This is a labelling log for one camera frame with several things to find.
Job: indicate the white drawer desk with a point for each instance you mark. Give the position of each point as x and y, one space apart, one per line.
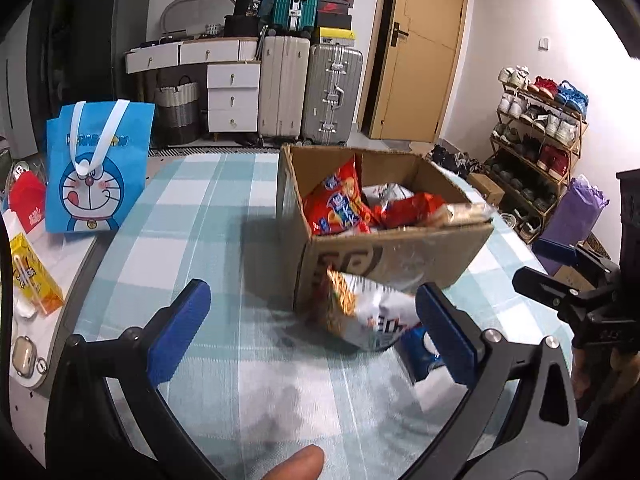
226 70

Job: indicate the small cardboard box on floor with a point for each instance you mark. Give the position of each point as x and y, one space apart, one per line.
488 189

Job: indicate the right hand on gripper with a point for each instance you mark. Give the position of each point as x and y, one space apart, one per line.
592 366

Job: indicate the blue doraemon tote bag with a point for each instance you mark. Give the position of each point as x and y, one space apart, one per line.
96 162

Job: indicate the white purple snack bag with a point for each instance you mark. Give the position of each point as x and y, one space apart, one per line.
382 194

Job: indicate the red chili snack packet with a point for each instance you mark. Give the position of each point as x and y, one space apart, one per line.
407 212

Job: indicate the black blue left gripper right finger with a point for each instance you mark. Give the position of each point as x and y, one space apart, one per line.
517 419

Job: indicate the brown cardboard box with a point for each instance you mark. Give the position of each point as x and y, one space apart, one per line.
380 229

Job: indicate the red gift bag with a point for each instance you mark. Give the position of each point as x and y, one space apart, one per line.
26 199

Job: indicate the left hand thumb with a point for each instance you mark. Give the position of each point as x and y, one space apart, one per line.
306 464

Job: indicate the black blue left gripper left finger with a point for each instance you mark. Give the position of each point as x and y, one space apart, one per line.
106 415

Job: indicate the wooden shoe rack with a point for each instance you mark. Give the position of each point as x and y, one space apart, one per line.
535 144

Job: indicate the clear wrapped cracker pack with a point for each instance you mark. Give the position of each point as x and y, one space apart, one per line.
468 214

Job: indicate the black refrigerator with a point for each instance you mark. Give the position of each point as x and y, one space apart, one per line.
106 30

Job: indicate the blue oreo cookie packet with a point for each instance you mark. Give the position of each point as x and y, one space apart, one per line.
418 354

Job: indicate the wooden door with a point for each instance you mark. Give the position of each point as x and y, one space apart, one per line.
411 77

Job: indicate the teal plaid tablecloth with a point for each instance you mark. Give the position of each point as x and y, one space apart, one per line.
260 380

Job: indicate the yellow drink carton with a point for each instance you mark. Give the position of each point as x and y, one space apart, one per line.
32 279

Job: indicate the beige suitcase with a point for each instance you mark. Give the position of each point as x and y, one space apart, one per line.
282 86

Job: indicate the woven laundry basket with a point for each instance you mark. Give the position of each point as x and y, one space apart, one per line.
177 113

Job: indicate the silver suitcase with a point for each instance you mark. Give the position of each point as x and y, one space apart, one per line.
332 85

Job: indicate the purple gift bag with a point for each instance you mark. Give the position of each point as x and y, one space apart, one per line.
577 213

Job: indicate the white earbud case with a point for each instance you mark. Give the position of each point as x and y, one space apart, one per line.
24 356

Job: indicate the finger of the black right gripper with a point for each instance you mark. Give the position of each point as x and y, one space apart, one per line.
588 263
567 302

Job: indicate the white orange noodle snack bag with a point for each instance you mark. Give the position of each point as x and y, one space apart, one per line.
369 315

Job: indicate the stacked shoe boxes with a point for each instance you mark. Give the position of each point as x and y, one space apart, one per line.
334 23

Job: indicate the red biscuit snack bag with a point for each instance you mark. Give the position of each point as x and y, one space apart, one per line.
335 206

